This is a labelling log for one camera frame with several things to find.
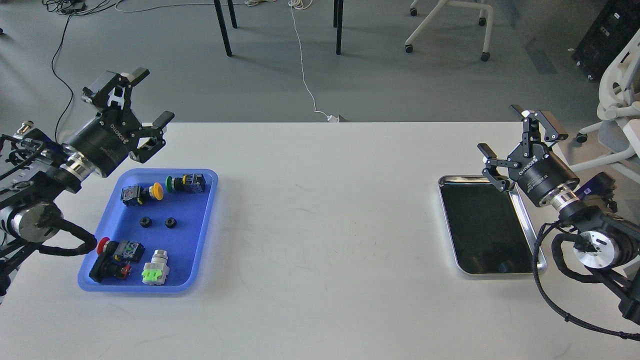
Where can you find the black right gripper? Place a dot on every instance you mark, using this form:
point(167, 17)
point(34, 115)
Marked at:
point(539, 173)

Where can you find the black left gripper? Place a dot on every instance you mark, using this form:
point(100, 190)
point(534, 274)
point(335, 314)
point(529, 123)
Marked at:
point(107, 139)

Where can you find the small black gear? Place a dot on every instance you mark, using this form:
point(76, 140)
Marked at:
point(171, 223)
point(145, 222)

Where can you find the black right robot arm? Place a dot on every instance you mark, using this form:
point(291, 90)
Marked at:
point(592, 240)

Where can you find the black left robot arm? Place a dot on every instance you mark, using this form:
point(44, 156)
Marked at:
point(43, 168)

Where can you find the silver metal tray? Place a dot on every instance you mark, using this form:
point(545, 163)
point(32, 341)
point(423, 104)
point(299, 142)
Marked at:
point(490, 231)

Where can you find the blue plastic tray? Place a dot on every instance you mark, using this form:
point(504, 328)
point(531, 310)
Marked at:
point(183, 244)

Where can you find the white office chair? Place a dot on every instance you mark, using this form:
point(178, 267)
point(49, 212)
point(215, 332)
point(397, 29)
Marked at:
point(618, 107)

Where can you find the red emergency stop button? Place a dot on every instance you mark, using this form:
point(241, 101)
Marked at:
point(121, 251)

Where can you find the black equipment cabinet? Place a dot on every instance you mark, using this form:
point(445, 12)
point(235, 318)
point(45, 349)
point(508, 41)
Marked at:
point(611, 31)

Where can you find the yellow push button switch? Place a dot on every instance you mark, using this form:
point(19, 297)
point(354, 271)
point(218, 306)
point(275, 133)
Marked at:
point(135, 196)

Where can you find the green push button switch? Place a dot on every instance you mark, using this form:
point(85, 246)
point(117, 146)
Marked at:
point(191, 183)

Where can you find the black red switch block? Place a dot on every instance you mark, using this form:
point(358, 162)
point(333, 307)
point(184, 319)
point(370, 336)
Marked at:
point(106, 267)

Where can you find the silver green switch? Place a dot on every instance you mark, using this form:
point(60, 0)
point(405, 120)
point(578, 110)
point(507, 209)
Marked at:
point(156, 271)

